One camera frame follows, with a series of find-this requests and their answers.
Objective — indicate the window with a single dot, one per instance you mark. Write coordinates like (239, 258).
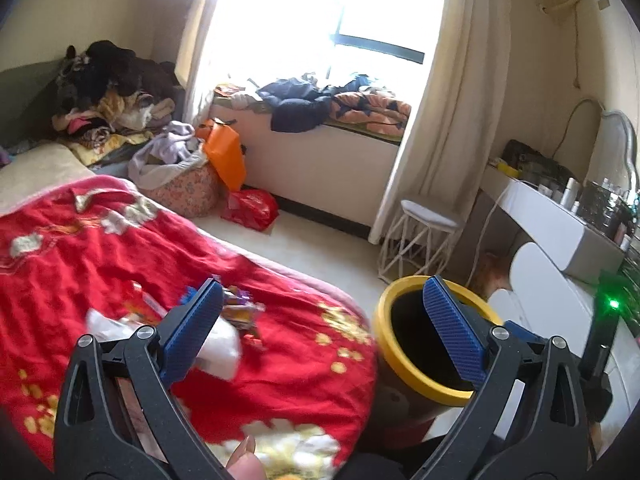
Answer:
(380, 47)

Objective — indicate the dark blue jacket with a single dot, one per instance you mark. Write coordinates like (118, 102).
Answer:
(295, 110)

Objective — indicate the red floral blanket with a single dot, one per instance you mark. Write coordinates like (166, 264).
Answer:
(100, 285)

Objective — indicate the pile of mixed clothes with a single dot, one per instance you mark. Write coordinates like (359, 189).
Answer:
(110, 110)

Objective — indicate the orange patterned bag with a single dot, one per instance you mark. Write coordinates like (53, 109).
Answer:
(492, 272)

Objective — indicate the sheer white curtain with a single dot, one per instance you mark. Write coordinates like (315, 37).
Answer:
(200, 35)

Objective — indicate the cream curtain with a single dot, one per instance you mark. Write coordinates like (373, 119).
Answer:
(450, 110)

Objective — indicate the lavender and white clothes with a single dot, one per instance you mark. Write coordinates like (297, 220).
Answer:
(165, 150)

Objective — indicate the white curved cabinet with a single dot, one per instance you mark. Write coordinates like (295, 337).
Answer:
(540, 280)

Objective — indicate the silver framed mirror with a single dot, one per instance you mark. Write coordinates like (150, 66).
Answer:
(617, 150)

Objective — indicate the yellow rimmed trash can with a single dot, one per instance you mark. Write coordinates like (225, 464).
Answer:
(410, 345)

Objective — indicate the white vanity desk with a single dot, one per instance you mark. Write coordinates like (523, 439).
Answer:
(550, 220)

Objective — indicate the floral laundry basket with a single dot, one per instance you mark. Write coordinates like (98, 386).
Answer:
(190, 190)

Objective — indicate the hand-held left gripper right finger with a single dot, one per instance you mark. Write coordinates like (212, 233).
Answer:
(452, 330)

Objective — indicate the orange paper bag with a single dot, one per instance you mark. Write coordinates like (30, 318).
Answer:
(225, 155)

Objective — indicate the group of cosmetic bottles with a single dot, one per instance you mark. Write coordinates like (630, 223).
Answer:
(570, 192)

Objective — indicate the grey green headboard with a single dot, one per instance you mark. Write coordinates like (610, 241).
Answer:
(20, 100)

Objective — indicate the person's left hand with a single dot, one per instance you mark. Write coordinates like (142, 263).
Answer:
(245, 465)

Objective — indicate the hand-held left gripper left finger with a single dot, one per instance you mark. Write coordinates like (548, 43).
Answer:
(192, 330)

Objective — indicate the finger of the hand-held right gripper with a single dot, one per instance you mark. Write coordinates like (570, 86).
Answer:
(522, 332)

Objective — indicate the red plastic bag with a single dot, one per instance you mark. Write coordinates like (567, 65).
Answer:
(252, 207)

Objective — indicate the white window seat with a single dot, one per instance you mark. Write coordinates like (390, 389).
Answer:
(310, 170)

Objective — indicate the dark green bag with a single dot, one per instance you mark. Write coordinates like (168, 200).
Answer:
(530, 160)

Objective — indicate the purple snack wrapper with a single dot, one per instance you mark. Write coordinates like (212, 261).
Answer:
(240, 310)

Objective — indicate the white tissue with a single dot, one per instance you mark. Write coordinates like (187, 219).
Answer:
(222, 350)

